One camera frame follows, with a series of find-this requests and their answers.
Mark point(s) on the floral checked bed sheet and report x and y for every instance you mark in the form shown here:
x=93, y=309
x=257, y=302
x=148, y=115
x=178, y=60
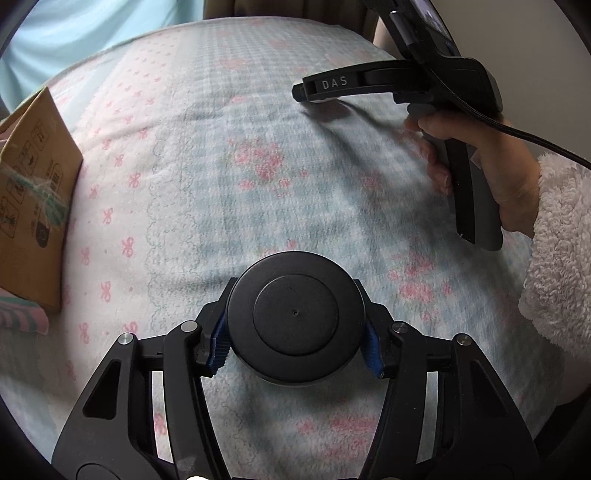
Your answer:
x=277, y=184

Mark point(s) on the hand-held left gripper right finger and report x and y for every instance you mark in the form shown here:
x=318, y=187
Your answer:
x=375, y=350

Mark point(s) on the cardboard box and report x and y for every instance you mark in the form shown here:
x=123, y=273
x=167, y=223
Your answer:
x=32, y=184

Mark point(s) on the person's right hand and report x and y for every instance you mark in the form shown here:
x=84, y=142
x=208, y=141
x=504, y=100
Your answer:
x=508, y=175

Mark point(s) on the person's right forearm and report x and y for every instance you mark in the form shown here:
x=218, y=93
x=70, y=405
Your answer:
x=558, y=254

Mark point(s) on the black round lid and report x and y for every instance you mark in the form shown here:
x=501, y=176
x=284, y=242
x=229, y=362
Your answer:
x=295, y=314

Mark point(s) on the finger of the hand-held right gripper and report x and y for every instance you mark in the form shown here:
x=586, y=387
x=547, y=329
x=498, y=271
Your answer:
x=351, y=83

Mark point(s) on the grey-brown curtain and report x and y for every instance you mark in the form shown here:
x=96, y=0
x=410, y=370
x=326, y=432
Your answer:
x=277, y=8

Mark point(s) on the light blue cloth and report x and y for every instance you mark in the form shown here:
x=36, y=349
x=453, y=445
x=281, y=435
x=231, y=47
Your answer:
x=69, y=32

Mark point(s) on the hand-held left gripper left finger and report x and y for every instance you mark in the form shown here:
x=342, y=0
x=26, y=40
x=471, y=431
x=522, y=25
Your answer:
x=220, y=344

